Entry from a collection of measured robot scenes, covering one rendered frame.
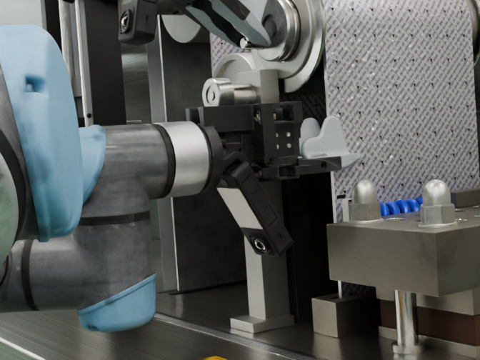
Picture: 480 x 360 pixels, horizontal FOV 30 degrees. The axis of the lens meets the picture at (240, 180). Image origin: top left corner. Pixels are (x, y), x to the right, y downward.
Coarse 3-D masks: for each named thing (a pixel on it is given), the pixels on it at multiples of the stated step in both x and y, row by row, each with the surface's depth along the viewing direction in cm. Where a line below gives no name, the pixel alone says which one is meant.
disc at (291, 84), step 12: (312, 0) 99; (312, 12) 100; (324, 12) 99; (324, 24) 98; (324, 36) 99; (312, 48) 100; (312, 60) 100; (300, 72) 102; (312, 72) 101; (288, 84) 105; (300, 84) 103
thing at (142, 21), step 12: (132, 0) 95; (144, 0) 94; (156, 0) 95; (132, 12) 95; (144, 12) 94; (156, 12) 95; (120, 24) 96; (132, 24) 94; (144, 24) 94; (120, 36) 97; (132, 36) 94; (144, 36) 94
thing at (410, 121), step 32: (352, 64) 102; (384, 64) 105; (416, 64) 107; (448, 64) 110; (352, 96) 102; (384, 96) 105; (416, 96) 107; (448, 96) 110; (352, 128) 102; (384, 128) 105; (416, 128) 107; (448, 128) 110; (384, 160) 105; (416, 160) 108; (448, 160) 110; (384, 192) 105; (416, 192) 108
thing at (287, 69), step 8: (296, 0) 101; (304, 0) 100; (304, 8) 100; (304, 16) 100; (312, 16) 100; (304, 24) 100; (312, 24) 100; (472, 24) 113; (304, 32) 100; (312, 32) 100; (472, 32) 113; (304, 40) 101; (312, 40) 100; (304, 48) 101; (296, 56) 102; (304, 56) 101; (264, 64) 108; (272, 64) 106; (280, 64) 105; (288, 64) 104; (296, 64) 102; (320, 64) 103; (280, 72) 105; (288, 72) 104; (296, 72) 103; (320, 72) 105
